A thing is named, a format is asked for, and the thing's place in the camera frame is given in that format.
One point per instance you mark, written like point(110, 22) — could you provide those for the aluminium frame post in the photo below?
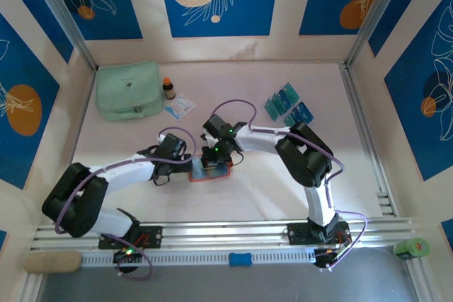
point(369, 15)
point(65, 15)

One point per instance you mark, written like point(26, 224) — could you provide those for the teal blue packets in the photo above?
point(288, 107)

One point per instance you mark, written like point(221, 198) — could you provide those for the blue bone-shaped clip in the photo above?
point(240, 259)

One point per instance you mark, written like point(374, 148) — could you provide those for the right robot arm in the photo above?
point(258, 139)

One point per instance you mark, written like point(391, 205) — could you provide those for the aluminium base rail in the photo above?
point(226, 233)

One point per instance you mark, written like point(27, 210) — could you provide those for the teal credit card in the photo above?
point(290, 121)
point(276, 104)
point(293, 92)
point(269, 110)

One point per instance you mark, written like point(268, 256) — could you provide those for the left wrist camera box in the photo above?
point(171, 144)

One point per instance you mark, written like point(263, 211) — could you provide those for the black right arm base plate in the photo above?
point(299, 234)

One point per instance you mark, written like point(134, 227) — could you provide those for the brown medicine bottle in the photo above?
point(168, 90)

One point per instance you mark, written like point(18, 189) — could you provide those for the green tape roll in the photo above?
point(412, 248)

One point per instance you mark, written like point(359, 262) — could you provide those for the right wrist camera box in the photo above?
point(216, 125)

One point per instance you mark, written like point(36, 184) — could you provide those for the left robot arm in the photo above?
point(124, 176)

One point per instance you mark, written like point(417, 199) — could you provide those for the aluminium side rail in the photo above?
point(369, 139)

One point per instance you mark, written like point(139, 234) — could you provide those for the orange card holder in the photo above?
point(196, 171)

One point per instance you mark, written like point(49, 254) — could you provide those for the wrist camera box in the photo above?
point(216, 125)
point(171, 144)

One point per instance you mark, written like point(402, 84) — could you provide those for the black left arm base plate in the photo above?
point(154, 236)

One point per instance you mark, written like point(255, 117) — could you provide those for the beige foam block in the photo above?
point(53, 262)

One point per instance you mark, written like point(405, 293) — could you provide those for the blue credit card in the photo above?
point(283, 98)
point(217, 174)
point(308, 111)
point(298, 115)

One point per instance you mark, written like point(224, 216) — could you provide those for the mint green medicine bag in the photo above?
point(127, 91)

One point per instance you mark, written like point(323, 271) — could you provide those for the grey metal sheet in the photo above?
point(226, 286)

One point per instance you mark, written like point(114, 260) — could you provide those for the white blue surgical gauze packet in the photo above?
point(179, 107)

